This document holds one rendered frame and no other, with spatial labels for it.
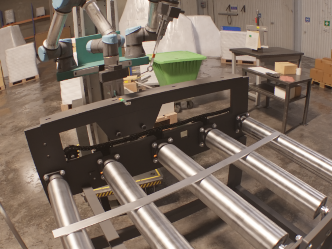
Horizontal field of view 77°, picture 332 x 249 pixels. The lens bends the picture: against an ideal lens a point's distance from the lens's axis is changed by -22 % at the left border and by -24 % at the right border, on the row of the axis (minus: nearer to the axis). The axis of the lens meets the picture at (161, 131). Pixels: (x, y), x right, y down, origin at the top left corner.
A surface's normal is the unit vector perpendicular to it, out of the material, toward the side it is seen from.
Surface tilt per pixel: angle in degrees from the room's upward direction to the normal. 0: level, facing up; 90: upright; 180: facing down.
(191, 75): 100
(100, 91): 90
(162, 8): 76
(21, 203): 0
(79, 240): 20
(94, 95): 90
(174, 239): 8
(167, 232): 3
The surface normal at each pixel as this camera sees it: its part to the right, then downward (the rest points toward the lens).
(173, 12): 0.42, 0.59
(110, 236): -0.07, -0.89
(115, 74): 0.47, 0.36
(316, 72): -0.83, 0.29
